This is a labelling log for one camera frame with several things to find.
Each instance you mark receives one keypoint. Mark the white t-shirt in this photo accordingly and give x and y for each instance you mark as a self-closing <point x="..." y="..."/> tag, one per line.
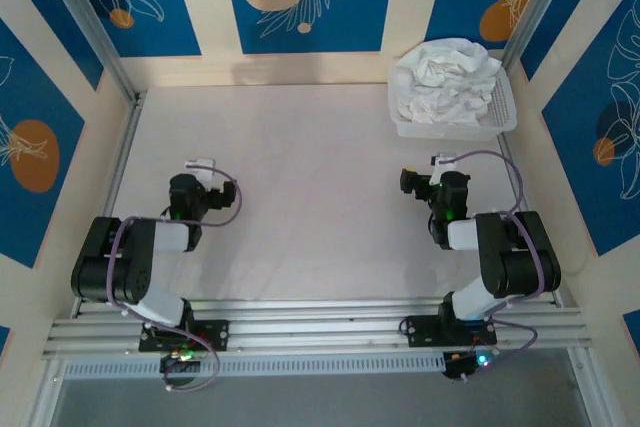
<point x="445" y="82"/>

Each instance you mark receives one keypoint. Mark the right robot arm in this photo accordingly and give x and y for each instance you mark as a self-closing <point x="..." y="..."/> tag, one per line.
<point x="520" y="257"/>

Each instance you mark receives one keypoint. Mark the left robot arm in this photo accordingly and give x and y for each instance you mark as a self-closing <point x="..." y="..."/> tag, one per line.
<point x="135" y="267"/>

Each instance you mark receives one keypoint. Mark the white plastic mesh basket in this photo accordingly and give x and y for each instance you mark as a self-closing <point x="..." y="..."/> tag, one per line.
<point x="502" y="107"/>

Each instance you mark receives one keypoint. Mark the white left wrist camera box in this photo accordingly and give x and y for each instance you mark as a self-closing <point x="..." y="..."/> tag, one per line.
<point x="200" y="168"/>

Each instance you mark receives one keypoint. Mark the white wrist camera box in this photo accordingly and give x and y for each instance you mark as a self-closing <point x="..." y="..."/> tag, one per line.
<point x="442" y="161"/>
<point x="200" y="168"/>

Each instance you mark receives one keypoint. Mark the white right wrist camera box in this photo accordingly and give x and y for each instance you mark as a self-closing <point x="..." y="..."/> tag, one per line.
<point x="442" y="161"/>

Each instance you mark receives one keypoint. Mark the aluminium side rail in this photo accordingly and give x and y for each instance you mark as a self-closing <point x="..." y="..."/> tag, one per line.
<point x="125" y="147"/>
<point x="529" y="199"/>

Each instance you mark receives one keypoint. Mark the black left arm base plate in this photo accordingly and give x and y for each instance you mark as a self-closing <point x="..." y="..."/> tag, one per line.
<point x="215" y="334"/>

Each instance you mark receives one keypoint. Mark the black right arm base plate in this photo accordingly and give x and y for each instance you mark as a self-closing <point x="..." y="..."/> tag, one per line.
<point x="420" y="332"/>

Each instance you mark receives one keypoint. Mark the aluminium cross rail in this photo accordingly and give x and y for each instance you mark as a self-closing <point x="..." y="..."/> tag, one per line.
<point x="310" y="332"/>

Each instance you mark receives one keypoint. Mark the aluminium frame post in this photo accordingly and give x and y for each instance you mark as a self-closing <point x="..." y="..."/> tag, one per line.
<point x="91" y="22"/>
<point x="537" y="7"/>

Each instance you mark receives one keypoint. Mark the aluminium frame leg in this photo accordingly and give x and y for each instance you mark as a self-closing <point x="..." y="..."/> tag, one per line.
<point x="47" y="397"/>
<point x="595" y="392"/>

